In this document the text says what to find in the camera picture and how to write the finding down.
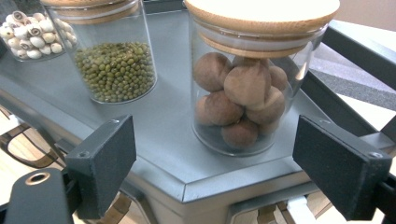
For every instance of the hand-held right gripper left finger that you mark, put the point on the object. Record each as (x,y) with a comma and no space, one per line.
(102,165)

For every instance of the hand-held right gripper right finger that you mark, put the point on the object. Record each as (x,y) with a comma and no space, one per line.
(339,168)

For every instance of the dark grey metal corner rack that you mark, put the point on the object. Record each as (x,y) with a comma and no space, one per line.
(168,133)

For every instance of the glass jar of green mung beans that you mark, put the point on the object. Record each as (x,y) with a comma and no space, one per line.
(115,71)

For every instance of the glass jar of brown dried longans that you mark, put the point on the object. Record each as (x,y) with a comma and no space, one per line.
(246,90)

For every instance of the glass jar of white lotus seeds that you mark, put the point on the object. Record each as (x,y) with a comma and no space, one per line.
(31,37)

